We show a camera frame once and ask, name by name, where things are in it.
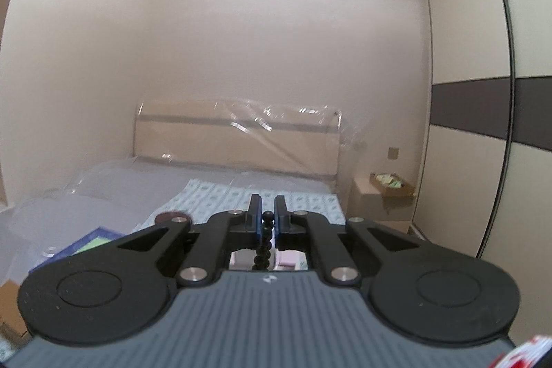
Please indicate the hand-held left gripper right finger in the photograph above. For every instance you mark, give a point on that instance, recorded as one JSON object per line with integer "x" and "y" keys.
{"x": 280, "y": 218}

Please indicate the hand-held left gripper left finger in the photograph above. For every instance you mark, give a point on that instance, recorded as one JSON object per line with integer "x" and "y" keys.
{"x": 257, "y": 218}

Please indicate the beige bed headboard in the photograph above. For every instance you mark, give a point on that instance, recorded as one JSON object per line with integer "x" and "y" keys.
{"x": 241, "y": 144}

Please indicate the brown cylindrical canister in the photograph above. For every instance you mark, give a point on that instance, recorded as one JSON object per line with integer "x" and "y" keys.
{"x": 170, "y": 216}

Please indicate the beige nightstand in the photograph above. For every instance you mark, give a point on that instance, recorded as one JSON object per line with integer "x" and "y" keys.
{"x": 366, "y": 200}

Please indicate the cardboard tray with packets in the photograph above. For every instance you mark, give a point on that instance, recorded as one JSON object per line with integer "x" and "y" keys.
{"x": 390, "y": 183}

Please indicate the clear plastic sheet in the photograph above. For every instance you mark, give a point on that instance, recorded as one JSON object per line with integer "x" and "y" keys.
{"x": 108, "y": 187}

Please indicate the green long box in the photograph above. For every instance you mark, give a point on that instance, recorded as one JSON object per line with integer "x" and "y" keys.
{"x": 95, "y": 244}

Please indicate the blue and white long box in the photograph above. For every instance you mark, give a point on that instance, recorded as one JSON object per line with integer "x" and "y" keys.
{"x": 73, "y": 249}

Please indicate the beige and brown wardrobe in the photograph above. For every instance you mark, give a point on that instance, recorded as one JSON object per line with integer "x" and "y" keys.
{"x": 474, "y": 92}

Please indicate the brown cardboard box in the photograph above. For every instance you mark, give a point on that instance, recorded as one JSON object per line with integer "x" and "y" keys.
{"x": 13, "y": 307}

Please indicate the red and white object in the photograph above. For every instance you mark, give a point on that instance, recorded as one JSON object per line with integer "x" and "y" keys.
{"x": 524, "y": 355}

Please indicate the wall socket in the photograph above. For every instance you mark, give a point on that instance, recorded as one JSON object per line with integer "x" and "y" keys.
{"x": 393, "y": 153}

